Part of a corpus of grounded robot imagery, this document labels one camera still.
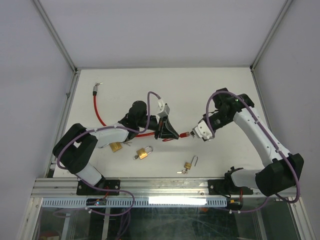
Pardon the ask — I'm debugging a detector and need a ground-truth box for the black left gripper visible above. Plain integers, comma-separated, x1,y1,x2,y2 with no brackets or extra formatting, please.
137,115,179,139

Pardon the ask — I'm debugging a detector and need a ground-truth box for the red thin-cable padlock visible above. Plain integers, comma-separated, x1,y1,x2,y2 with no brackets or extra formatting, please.
162,132,189,142

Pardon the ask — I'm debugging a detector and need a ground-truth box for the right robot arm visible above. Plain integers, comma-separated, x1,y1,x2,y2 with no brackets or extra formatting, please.
190,88,304,197

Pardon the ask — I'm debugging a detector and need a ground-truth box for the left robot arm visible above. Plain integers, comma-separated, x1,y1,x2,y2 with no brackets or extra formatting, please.
52,100,180,195

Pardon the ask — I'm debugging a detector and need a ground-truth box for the small brass long-shackle padlock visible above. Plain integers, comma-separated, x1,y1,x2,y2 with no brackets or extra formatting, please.
176,155,199,175

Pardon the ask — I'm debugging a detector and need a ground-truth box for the medium brass padlock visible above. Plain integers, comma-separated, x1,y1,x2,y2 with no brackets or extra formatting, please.
133,146,154,160

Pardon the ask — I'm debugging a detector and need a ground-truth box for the large brass padlock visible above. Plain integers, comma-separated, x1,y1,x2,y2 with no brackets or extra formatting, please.
97,141,132,153

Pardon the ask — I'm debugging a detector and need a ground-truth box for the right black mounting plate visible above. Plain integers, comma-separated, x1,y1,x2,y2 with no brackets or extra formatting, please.
207,179,254,196

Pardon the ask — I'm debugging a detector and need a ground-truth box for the black mounting plate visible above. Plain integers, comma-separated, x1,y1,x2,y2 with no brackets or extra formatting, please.
207,179,254,196
76,178,121,196

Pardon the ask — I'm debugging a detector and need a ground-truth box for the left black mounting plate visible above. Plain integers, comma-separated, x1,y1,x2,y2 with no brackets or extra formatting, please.
76,178,121,196

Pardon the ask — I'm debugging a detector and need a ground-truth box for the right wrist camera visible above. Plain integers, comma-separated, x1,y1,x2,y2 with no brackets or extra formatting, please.
192,120,215,141

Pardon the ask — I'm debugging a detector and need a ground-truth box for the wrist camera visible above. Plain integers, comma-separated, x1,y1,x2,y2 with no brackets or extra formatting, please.
192,120,215,141
155,98,170,121

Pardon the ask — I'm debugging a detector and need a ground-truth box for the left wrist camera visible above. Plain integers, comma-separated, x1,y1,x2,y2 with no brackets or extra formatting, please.
155,98,170,121

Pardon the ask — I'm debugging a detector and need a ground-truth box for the white slotted cable duct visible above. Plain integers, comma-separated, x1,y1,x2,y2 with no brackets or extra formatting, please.
42,196,227,209

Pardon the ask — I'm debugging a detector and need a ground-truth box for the thick red cable lock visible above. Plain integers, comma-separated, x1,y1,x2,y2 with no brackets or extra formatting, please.
92,81,156,138

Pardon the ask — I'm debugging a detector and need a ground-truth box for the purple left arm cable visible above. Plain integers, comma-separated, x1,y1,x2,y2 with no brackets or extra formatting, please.
56,91,165,187

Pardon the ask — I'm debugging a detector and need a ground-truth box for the left aluminium frame post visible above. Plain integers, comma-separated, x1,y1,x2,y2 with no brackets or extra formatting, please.
31,0,78,74

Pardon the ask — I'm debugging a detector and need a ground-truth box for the aluminium frame post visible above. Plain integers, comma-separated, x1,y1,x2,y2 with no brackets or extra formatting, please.
250,0,295,72
31,0,78,74

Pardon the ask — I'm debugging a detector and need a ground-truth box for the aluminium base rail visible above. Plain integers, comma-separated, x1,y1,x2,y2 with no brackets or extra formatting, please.
31,176,303,200

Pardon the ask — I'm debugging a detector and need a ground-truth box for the right aluminium frame post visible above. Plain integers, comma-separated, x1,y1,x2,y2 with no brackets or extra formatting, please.
250,0,295,72

